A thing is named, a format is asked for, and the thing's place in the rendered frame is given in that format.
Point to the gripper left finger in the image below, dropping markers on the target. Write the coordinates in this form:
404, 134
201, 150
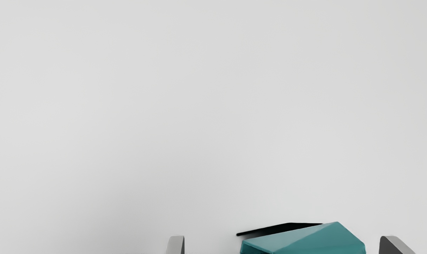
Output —
175, 246

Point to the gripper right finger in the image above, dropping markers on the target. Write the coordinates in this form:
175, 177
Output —
393, 246

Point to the teal faceted mug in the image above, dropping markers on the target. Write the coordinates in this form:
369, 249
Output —
305, 241

